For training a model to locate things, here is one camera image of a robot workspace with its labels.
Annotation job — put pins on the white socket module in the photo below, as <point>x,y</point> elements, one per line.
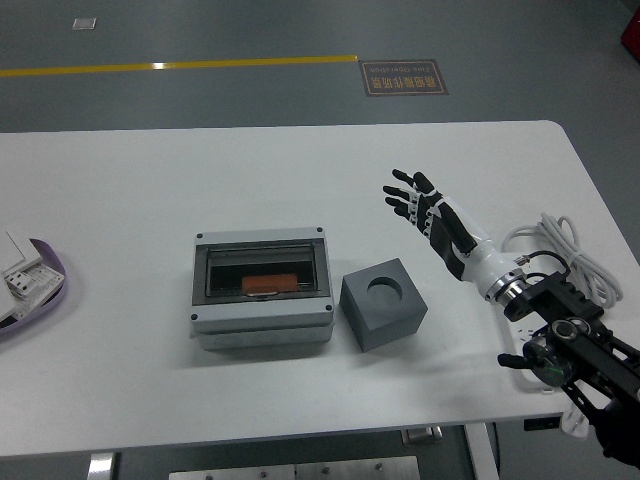
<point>20,285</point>

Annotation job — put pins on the small metal floor plate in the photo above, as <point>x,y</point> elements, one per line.
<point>84,24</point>

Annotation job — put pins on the grey electrical box with lid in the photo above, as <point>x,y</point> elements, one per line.
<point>260,320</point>

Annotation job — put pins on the grey metal base plate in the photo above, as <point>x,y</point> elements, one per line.
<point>295,471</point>

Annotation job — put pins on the white table leg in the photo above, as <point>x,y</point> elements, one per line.
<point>102,466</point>
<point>482,452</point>

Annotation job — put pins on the metal table bracket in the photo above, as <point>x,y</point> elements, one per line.
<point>422,435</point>

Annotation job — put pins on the red object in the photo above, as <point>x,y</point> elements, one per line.
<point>631,32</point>

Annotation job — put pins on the grey cube with round hole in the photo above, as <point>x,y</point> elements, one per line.
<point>385,320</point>

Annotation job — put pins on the orange cylinder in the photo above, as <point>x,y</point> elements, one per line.
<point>270,281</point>

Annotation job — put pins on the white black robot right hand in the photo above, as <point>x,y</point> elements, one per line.
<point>482,260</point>

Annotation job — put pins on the white switch panel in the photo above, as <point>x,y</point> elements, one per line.
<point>11,250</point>

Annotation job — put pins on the white power strip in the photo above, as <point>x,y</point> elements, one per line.
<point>524,381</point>

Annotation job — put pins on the purple tray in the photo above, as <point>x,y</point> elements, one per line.
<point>51,256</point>

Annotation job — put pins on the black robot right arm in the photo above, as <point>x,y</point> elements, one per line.
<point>565,300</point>

